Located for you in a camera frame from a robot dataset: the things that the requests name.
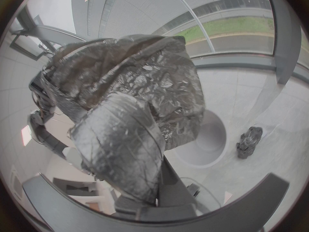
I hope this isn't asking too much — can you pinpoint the black plastic bag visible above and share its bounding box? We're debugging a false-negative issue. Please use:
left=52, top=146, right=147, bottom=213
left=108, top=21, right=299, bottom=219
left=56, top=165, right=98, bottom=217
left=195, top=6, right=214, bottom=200
left=29, top=34, right=206, bottom=206

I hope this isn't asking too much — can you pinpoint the white trash bin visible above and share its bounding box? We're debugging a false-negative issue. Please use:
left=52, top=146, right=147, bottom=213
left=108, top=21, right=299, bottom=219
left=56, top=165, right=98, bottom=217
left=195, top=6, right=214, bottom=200
left=167, top=110, right=228, bottom=168

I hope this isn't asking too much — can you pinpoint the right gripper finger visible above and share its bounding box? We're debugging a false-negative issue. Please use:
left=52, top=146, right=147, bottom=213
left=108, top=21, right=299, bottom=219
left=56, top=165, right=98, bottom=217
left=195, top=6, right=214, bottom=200
left=157, top=152, right=198, bottom=218

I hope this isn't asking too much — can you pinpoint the window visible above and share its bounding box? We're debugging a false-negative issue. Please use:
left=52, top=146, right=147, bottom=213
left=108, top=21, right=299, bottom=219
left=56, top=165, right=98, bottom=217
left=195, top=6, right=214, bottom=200
left=10, top=0, right=309, bottom=86

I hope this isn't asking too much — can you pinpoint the crumpled black plastic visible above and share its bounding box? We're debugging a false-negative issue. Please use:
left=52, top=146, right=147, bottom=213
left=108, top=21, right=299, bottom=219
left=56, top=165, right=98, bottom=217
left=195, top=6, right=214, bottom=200
left=236, top=126, right=263, bottom=159

